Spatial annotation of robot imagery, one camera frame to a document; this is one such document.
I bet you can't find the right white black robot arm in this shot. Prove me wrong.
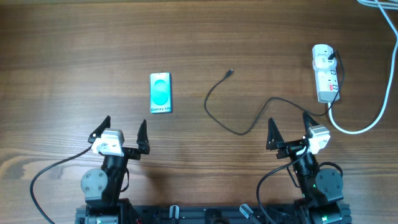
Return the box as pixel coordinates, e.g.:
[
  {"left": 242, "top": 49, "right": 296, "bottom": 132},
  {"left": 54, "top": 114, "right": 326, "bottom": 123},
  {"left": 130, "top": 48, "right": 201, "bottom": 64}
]
[{"left": 266, "top": 113, "right": 352, "bottom": 223}]

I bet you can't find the black USB charging cable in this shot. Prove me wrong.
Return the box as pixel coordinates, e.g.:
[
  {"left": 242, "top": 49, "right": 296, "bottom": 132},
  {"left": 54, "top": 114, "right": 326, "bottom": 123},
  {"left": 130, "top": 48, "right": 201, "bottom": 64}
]
[{"left": 204, "top": 49, "right": 346, "bottom": 136}]

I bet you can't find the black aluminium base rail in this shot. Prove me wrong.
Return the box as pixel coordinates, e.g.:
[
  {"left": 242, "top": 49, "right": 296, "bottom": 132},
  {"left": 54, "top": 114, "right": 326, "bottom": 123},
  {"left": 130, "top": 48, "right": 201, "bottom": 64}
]
[{"left": 75, "top": 199, "right": 353, "bottom": 224}]

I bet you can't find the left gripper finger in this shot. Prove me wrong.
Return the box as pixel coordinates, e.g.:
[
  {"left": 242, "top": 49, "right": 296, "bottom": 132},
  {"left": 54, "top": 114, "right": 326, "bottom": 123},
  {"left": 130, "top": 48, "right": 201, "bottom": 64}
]
[
  {"left": 88, "top": 116, "right": 111, "bottom": 144},
  {"left": 136, "top": 119, "right": 150, "bottom": 154}
]

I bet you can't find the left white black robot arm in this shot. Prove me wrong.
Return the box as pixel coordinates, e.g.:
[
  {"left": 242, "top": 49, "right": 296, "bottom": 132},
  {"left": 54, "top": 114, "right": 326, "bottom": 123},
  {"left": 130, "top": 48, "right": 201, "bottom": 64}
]
[{"left": 75, "top": 116, "right": 150, "bottom": 224}]

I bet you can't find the white power strip cord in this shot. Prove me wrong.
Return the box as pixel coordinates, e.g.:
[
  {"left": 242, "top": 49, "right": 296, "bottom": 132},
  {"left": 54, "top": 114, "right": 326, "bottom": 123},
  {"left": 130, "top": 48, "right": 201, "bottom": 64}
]
[{"left": 327, "top": 18, "right": 398, "bottom": 135}]

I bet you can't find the white cable top right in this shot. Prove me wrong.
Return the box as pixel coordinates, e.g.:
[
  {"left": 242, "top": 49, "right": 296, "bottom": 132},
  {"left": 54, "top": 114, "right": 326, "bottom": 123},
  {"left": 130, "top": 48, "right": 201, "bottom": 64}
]
[{"left": 356, "top": 0, "right": 398, "bottom": 11}]

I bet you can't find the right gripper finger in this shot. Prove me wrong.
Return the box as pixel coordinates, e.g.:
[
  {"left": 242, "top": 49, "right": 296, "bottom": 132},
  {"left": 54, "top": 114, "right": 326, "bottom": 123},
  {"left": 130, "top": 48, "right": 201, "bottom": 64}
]
[
  {"left": 302, "top": 112, "right": 319, "bottom": 137},
  {"left": 266, "top": 118, "right": 284, "bottom": 151}
]

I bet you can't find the turquoise Samsung Galaxy smartphone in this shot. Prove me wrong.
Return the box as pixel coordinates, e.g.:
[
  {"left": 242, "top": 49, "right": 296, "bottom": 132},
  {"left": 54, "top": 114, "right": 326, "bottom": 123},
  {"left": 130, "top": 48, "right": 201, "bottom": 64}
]
[{"left": 150, "top": 72, "right": 172, "bottom": 114}]

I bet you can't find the white USB charger plug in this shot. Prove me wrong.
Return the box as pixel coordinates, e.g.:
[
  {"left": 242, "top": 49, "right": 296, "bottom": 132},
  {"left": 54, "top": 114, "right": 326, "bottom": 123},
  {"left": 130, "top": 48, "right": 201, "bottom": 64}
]
[{"left": 312, "top": 55, "right": 337, "bottom": 72}]

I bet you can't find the white power strip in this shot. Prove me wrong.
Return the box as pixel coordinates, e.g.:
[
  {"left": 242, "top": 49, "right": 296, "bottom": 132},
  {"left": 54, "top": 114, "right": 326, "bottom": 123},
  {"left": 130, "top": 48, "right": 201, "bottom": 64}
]
[{"left": 312, "top": 44, "right": 340, "bottom": 104}]

